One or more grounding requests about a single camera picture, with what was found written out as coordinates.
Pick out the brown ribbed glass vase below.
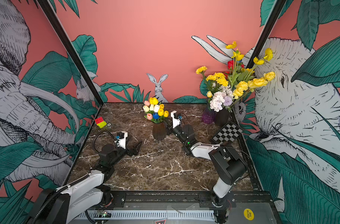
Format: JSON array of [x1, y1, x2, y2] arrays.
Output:
[[152, 122, 167, 141]]

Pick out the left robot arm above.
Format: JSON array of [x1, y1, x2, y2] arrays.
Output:
[[24, 141, 142, 224]]

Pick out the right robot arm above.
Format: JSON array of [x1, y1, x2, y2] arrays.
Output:
[[164, 119, 248, 208]]

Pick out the yellow tulip in vase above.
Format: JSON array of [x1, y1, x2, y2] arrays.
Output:
[[149, 98, 159, 105]]

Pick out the black vase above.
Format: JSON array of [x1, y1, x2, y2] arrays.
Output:
[[214, 108, 230, 127]]

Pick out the white tulip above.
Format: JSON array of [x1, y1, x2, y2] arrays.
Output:
[[154, 105, 161, 113]]

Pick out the cream tulip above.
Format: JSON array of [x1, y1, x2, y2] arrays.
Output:
[[143, 105, 150, 113]]

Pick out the red yellow cube block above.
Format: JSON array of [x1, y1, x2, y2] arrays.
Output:
[[94, 117, 107, 128]]

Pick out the white purple hydrangea bunch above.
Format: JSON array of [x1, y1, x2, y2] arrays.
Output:
[[210, 86, 234, 113]]

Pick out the checkerboard calibration plate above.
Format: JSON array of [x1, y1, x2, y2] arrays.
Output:
[[210, 121, 243, 145]]

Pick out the yellow flower bouquet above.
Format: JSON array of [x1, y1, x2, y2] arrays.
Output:
[[196, 41, 275, 99]]

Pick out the yellow round sticker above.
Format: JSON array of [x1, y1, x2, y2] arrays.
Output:
[[244, 209, 255, 221]]

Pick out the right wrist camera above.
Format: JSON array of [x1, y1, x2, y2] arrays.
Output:
[[170, 111, 182, 129]]

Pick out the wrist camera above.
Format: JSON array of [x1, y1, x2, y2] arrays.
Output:
[[115, 131, 128, 149], [170, 111, 182, 129]]

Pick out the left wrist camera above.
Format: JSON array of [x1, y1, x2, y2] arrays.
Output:
[[115, 131, 128, 149]]

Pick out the white ribbed cable duct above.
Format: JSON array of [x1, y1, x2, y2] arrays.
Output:
[[88, 210, 215, 221]]

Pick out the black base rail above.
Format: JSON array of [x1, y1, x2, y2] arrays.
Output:
[[108, 190, 275, 210]]

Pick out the black left frame post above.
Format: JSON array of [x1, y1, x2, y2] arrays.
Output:
[[37, 0, 104, 107]]

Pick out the black frame post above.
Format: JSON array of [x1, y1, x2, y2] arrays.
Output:
[[37, 0, 104, 107], [246, 0, 286, 68]]

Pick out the black right frame post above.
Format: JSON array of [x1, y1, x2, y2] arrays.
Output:
[[246, 0, 286, 68]]

